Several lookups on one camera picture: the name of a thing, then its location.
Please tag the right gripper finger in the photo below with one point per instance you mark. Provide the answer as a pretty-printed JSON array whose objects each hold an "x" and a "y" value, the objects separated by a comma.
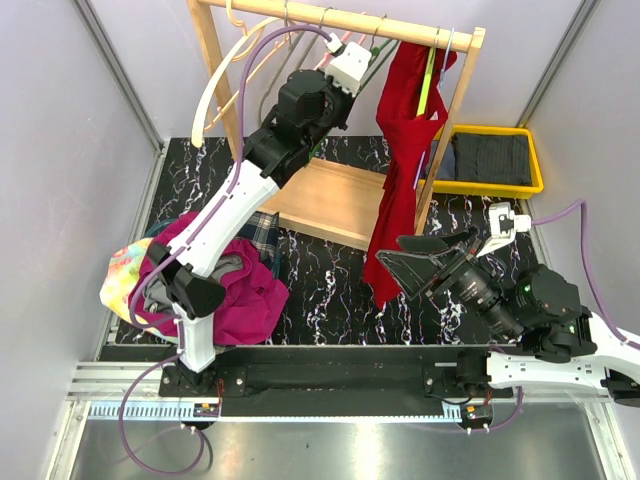
[
  {"x": 416, "y": 274},
  {"x": 432, "y": 245}
]

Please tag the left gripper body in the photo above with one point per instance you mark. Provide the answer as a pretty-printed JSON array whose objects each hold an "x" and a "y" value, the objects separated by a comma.
[{"x": 342, "y": 101}]

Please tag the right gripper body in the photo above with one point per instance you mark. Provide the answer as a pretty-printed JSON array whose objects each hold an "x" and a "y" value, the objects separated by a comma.
[{"x": 471, "y": 286}]

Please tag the green hanger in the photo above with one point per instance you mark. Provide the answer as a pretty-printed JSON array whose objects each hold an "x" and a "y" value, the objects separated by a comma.
[{"x": 380, "y": 54}]

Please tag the grey hanger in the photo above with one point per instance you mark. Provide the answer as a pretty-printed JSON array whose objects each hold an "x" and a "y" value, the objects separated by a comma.
[{"x": 291, "y": 50}]

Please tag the navy plaid skirt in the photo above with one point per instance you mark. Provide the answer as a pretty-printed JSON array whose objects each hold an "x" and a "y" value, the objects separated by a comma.
[{"x": 262, "y": 230}]

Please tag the magenta skirt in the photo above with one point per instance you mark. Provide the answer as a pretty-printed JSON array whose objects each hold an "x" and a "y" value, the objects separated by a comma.
[{"x": 251, "y": 311}]

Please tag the grey garment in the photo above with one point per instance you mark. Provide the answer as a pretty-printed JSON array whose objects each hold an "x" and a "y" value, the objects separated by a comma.
[{"x": 235, "y": 272}]

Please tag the floral pastel garment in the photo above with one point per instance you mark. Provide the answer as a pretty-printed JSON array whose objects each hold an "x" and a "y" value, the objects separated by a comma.
[{"x": 122, "y": 277}]

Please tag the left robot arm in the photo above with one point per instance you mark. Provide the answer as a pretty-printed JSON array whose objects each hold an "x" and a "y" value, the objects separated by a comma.
[{"x": 309, "y": 105}]

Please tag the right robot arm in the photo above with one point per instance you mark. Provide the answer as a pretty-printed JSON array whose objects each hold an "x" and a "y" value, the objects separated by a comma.
[{"x": 555, "y": 341}]

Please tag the red skirt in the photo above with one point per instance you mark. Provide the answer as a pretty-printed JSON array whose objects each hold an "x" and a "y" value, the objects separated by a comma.
[{"x": 409, "y": 138}]

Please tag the yellow-green hanger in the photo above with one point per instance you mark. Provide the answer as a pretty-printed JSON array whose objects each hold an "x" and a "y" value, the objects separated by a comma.
[{"x": 425, "y": 86}]

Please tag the yellow plastic bin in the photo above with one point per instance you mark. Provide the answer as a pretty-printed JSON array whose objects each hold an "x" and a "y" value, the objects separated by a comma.
[{"x": 495, "y": 190}]

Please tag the blue-grey folded cloth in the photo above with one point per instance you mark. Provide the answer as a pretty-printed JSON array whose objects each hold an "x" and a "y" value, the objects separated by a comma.
[{"x": 447, "y": 169}]

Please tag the wooden clothes rack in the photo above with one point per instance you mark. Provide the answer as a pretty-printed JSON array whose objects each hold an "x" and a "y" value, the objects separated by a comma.
[{"x": 326, "y": 200}]

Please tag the dark striped folded cloth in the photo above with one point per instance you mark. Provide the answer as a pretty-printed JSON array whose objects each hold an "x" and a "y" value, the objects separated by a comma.
[{"x": 492, "y": 159}]

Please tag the teal transparent basin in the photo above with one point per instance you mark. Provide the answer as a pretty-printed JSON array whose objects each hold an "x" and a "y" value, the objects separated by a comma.
[{"x": 157, "y": 228}]

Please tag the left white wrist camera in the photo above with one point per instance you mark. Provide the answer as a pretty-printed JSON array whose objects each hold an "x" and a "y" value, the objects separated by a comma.
[{"x": 348, "y": 66}]

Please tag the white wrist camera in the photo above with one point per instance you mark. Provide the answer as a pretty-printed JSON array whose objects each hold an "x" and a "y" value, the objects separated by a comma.
[
  {"x": 504, "y": 225},
  {"x": 348, "y": 66}
]

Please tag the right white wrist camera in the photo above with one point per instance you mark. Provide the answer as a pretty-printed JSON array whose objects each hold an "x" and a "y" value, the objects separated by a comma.
[{"x": 504, "y": 225}]

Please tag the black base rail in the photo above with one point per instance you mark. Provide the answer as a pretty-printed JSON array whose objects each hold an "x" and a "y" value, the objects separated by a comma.
[{"x": 339, "y": 383}]

